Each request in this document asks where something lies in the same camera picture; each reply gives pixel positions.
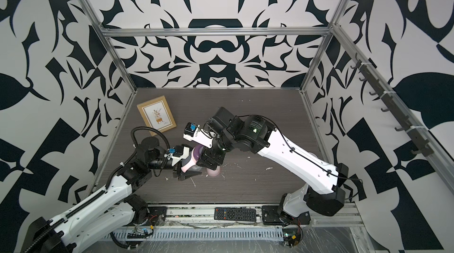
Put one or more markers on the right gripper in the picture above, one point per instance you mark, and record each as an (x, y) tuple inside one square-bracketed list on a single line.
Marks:
[(206, 155)]

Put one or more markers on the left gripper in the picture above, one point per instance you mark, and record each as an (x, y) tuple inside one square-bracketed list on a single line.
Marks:
[(178, 171)]

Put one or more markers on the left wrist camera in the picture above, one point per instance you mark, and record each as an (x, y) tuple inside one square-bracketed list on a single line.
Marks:
[(179, 152)]

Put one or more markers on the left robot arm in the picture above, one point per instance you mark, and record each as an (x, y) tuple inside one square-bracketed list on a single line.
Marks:
[(116, 204)]

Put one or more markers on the purple collar with nipple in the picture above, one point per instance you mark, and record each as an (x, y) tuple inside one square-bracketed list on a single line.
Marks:
[(196, 153)]

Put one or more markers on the pink bottle cap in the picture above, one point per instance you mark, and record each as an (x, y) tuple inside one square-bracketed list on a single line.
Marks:
[(215, 172)]

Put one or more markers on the white cable duct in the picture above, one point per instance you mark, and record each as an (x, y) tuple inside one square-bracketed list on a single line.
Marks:
[(213, 234)]

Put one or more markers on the wall hook rail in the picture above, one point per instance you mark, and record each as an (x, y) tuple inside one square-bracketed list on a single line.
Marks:
[(419, 134)]

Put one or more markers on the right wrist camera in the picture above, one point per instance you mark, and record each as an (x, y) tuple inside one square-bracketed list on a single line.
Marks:
[(193, 132)]

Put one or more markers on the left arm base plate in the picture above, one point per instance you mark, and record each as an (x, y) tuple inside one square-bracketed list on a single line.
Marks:
[(156, 215)]

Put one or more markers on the black remote control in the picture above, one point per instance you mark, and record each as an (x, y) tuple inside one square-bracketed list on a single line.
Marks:
[(235, 214)]

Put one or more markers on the clear baby bottle body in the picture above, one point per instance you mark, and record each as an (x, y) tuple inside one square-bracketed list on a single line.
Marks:
[(187, 162)]

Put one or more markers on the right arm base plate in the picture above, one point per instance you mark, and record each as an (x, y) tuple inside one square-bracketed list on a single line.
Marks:
[(271, 215)]

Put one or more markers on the wooden picture frame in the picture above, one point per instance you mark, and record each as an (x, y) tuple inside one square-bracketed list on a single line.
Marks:
[(157, 115)]

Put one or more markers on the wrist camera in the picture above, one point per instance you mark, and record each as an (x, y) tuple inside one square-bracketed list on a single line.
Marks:
[(179, 152), (193, 132)]

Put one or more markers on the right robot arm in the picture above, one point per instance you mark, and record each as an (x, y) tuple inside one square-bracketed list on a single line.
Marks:
[(224, 132)]

